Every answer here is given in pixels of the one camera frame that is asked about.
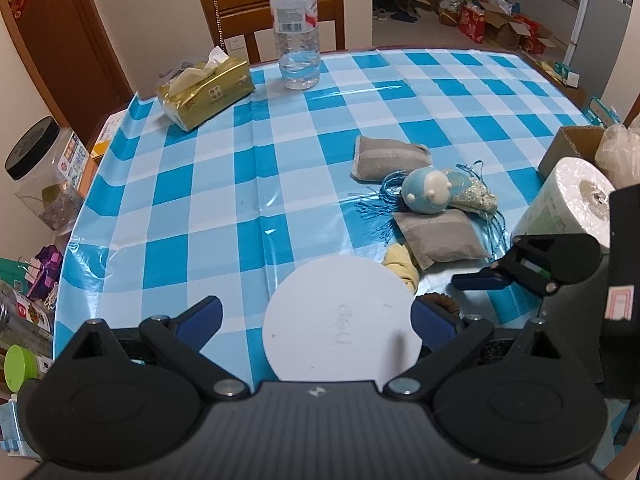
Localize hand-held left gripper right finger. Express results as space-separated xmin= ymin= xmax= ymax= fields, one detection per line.
xmin=384 ymin=297 xmax=581 ymax=403

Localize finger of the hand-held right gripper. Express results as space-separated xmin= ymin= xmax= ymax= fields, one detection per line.
xmin=451 ymin=233 xmax=603 ymax=297

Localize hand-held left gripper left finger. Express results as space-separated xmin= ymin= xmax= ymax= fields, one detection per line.
xmin=50 ymin=296 xmax=250 ymax=403

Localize brown hair scrunchie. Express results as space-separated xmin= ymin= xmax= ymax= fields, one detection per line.
xmin=425 ymin=291 xmax=463 ymax=318

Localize grey fabric sachet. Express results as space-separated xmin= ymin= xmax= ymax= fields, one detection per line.
xmin=352 ymin=135 xmax=432 ymax=183
xmin=391 ymin=207 xmax=491 ymax=272

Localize yellow knotted cloth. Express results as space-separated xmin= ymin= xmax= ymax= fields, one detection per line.
xmin=382 ymin=244 xmax=421 ymax=295

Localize blue floral tasselled sachet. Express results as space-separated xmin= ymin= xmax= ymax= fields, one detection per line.
xmin=355 ymin=160 xmax=507 ymax=261

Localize round blue plush toy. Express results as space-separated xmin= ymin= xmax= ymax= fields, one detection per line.
xmin=402 ymin=166 xmax=453 ymax=216

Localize brown cardboard box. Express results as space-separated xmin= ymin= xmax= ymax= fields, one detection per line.
xmin=537 ymin=125 xmax=608 ymax=181

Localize peach mesh bath pouf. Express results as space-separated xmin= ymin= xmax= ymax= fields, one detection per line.
xmin=594 ymin=122 xmax=640 ymax=191

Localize clear jar with white lid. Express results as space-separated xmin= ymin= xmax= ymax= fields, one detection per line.
xmin=262 ymin=255 xmax=425 ymax=383

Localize toilet paper roll green wrapper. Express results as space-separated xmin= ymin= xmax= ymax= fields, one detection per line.
xmin=511 ymin=156 xmax=616 ymax=256

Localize blue white checked tablecloth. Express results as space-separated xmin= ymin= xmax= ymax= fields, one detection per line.
xmin=52 ymin=47 xmax=640 ymax=466

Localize purple binder clips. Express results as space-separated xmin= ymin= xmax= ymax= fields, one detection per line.
xmin=20 ymin=245 xmax=63 ymax=301

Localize green plastic cup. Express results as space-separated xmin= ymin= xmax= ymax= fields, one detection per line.
xmin=4 ymin=344 xmax=41 ymax=393

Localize orange white small box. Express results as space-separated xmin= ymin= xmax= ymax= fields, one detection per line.
xmin=90 ymin=110 xmax=126 ymax=161

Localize light blue small device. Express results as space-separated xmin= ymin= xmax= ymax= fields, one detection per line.
xmin=0 ymin=392 xmax=41 ymax=461

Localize green white small carton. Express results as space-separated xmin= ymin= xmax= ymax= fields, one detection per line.
xmin=552 ymin=62 xmax=582 ymax=87

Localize gold tissue pack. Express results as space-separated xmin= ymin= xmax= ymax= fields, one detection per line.
xmin=156 ymin=46 xmax=257 ymax=133

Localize plastic jar with black lid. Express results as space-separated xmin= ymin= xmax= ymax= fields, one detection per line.
xmin=4 ymin=116 xmax=93 ymax=233

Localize red gift box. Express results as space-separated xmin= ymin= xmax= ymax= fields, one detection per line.
xmin=457 ymin=2 xmax=488 ymax=43
xmin=520 ymin=17 xmax=556 ymax=56

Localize open cardboard box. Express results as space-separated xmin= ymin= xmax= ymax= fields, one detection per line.
xmin=480 ymin=0 xmax=533 ymax=51

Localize pair of slippers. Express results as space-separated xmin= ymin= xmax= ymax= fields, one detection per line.
xmin=375 ymin=7 xmax=418 ymax=23

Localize clear plastic water bottle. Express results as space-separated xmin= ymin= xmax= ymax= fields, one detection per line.
xmin=268 ymin=0 xmax=322 ymax=92

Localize brown wooden door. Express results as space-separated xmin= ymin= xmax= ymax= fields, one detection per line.
xmin=0 ymin=0 xmax=136 ymax=136

